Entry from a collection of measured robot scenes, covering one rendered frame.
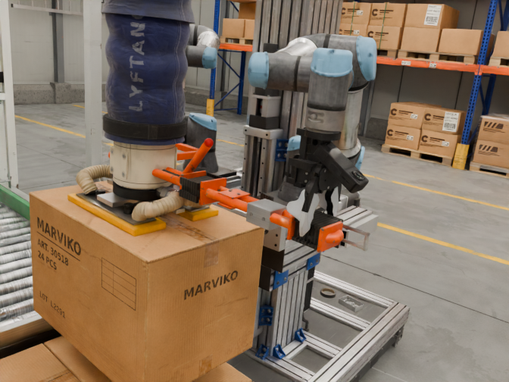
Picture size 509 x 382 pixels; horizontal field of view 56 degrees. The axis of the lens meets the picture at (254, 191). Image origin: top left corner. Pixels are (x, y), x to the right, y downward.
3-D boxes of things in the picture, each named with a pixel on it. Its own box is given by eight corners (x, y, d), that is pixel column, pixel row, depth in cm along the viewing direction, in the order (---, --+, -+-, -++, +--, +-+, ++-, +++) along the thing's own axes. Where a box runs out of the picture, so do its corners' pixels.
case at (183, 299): (32, 309, 155) (28, 192, 144) (137, 275, 184) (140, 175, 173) (143, 410, 118) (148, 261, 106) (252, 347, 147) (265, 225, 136)
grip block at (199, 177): (176, 196, 121) (177, 173, 119) (205, 191, 128) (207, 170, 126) (198, 206, 115) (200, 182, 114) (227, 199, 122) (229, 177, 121)
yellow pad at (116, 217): (67, 200, 140) (66, 183, 139) (98, 195, 147) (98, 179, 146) (134, 237, 119) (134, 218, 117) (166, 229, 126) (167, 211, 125)
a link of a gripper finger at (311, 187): (308, 213, 97) (323, 172, 97) (315, 215, 95) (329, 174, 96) (296, 208, 93) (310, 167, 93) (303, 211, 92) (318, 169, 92)
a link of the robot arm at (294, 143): (288, 166, 180) (291, 130, 176) (323, 171, 177) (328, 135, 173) (281, 173, 169) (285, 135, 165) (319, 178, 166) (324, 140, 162)
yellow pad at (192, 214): (123, 190, 154) (123, 176, 153) (149, 186, 161) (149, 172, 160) (192, 222, 133) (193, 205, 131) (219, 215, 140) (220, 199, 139)
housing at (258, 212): (244, 221, 108) (245, 202, 107) (263, 216, 113) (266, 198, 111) (267, 231, 103) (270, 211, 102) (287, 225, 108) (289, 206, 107)
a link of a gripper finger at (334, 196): (318, 212, 108) (314, 177, 103) (341, 220, 104) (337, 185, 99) (310, 220, 106) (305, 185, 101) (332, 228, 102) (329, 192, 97)
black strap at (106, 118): (86, 126, 133) (86, 112, 131) (155, 123, 149) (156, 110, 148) (134, 142, 118) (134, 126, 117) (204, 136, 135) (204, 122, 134)
